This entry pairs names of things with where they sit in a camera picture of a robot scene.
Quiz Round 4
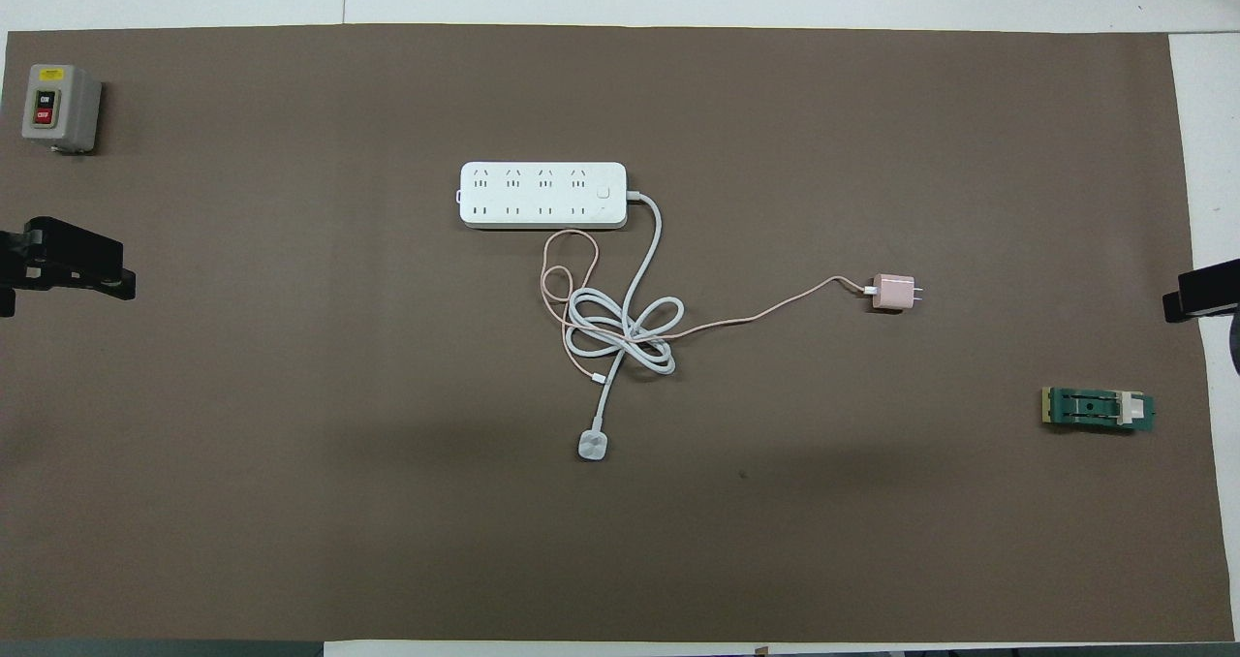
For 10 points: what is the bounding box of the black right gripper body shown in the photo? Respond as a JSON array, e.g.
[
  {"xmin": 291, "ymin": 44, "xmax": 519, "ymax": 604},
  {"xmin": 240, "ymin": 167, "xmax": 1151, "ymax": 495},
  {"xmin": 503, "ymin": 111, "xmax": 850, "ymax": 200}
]
[{"xmin": 1180, "ymin": 260, "xmax": 1240, "ymax": 319}]

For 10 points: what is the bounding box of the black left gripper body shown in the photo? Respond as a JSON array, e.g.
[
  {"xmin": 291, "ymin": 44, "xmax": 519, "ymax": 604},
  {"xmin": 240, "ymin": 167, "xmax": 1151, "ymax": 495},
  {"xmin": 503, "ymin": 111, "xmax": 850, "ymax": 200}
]
[{"xmin": 0, "ymin": 216, "xmax": 125, "ymax": 292}]

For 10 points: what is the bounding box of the pink usb charger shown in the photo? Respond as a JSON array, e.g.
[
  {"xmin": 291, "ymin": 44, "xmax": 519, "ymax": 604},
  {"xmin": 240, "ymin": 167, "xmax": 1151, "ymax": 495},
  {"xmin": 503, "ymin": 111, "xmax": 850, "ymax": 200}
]
[{"xmin": 865, "ymin": 272, "xmax": 923, "ymax": 312}]

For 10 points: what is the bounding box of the pink charging cable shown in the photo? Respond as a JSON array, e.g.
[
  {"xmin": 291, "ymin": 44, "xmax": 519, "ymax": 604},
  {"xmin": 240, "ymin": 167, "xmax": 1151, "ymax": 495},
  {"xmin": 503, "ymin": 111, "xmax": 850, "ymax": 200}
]
[{"xmin": 540, "ymin": 229, "xmax": 878, "ymax": 384}]

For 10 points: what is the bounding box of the white power strip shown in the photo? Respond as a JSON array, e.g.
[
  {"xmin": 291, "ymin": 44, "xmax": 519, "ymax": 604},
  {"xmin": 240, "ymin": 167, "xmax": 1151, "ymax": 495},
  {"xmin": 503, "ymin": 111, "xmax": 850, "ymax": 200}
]
[{"xmin": 458, "ymin": 161, "xmax": 628, "ymax": 230}]

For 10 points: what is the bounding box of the brown paper table mat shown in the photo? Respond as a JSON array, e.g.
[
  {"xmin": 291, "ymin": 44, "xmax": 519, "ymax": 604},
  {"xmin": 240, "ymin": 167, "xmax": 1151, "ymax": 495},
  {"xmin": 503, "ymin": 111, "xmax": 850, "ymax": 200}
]
[{"xmin": 0, "ymin": 24, "xmax": 1236, "ymax": 643}]

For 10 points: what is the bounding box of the grey on-off switch box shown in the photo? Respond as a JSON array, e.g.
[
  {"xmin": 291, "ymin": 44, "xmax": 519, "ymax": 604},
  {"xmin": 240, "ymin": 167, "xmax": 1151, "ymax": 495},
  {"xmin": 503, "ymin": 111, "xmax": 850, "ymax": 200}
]
[{"xmin": 21, "ymin": 63, "xmax": 103, "ymax": 156}]

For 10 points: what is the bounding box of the white power strip cable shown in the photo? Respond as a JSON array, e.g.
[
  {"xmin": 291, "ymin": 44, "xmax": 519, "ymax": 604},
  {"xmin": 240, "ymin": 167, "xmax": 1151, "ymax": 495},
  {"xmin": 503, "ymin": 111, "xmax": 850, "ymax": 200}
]
[{"xmin": 564, "ymin": 190, "xmax": 685, "ymax": 461}]

